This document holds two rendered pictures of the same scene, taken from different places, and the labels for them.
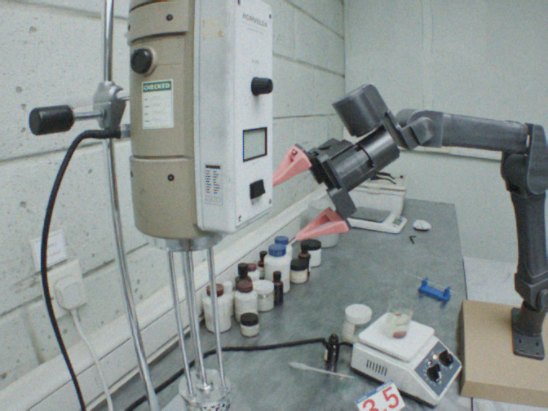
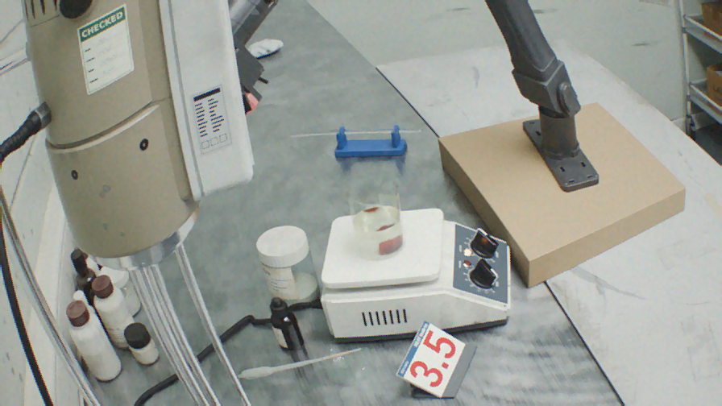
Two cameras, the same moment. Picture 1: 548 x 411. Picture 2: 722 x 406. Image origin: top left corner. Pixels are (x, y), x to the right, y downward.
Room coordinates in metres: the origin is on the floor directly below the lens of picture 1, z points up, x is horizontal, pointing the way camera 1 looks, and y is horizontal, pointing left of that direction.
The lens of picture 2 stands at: (-0.02, 0.19, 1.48)
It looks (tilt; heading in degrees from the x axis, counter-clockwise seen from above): 31 degrees down; 326
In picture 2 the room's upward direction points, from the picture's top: 11 degrees counter-clockwise
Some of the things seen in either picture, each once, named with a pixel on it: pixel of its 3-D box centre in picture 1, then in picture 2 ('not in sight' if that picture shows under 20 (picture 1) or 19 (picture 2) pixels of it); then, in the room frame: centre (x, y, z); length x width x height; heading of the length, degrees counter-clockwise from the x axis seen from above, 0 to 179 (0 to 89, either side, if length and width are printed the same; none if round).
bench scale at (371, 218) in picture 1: (375, 218); not in sight; (1.51, -0.44, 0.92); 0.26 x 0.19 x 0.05; 59
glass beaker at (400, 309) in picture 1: (398, 318); (376, 217); (0.57, -0.23, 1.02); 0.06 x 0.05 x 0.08; 140
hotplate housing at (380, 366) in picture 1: (404, 356); (414, 278); (0.55, -0.26, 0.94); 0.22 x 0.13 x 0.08; 44
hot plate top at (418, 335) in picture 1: (397, 334); (384, 247); (0.57, -0.24, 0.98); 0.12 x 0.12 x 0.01; 44
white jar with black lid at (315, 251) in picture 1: (310, 253); not in sight; (1.12, -0.12, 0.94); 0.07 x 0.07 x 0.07
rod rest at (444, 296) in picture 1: (435, 288); (369, 139); (0.87, -0.46, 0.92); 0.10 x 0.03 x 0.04; 36
